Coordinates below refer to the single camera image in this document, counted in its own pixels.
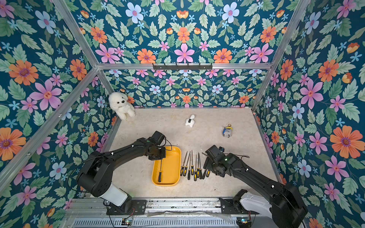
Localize file tool three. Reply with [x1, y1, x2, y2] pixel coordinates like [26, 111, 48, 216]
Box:
[187, 153, 191, 180]

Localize file tool four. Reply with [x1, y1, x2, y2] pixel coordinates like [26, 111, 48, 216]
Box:
[190, 151, 194, 176]

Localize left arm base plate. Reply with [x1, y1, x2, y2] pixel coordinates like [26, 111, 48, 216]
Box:
[106, 199, 147, 216]

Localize file tool six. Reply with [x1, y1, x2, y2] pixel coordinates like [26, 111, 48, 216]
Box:
[196, 154, 201, 179]

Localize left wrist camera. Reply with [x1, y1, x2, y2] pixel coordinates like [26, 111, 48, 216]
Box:
[150, 131, 165, 146]

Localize file tool two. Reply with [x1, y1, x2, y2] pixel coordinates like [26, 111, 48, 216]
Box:
[183, 154, 190, 177]

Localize yellow plastic storage tray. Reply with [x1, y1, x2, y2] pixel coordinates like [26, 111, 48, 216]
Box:
[151, 146, 182, 187]

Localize file tool five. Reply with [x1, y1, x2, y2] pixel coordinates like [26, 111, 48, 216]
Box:
[194, 155, 198, 181]

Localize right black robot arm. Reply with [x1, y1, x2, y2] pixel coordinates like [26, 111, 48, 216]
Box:
[203, 145, 308, 228]

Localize file tool ten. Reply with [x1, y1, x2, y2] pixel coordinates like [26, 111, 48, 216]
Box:
[158, 159, 163, 183]

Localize small white toy figure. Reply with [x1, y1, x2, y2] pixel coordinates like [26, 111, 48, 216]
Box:
[185, 115, 195, 128]

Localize black wall hook rail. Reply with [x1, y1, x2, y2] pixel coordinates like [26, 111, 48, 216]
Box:
[152, 63, 213, 71]

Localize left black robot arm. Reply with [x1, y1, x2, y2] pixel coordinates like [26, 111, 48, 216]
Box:
[77, 132, 166, 207]

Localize blue yellow keychain toy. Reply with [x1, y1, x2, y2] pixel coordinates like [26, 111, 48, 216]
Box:
[222, 124, 233, 138]

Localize file tool one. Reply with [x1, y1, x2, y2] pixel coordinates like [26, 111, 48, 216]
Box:
[180, 152, 188, 176]

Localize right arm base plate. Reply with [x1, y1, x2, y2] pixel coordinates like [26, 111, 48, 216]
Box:
[219, 198, 258, 215]

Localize white plush bear toy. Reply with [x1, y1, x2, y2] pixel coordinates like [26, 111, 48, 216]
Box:
[108, 92, 136, 120]

